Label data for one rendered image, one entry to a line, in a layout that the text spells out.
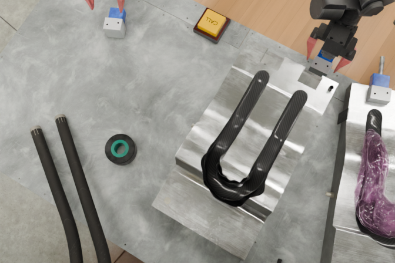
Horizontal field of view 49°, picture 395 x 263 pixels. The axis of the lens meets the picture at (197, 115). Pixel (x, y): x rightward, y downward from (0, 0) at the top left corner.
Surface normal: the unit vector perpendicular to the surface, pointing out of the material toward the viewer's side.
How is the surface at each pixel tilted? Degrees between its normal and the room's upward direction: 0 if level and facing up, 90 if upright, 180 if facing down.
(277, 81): 0
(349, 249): 0
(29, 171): 0
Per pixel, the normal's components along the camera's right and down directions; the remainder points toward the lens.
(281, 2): -0.04, -0.27
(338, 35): 0.20, -0.65
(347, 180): -0.11, -0.01
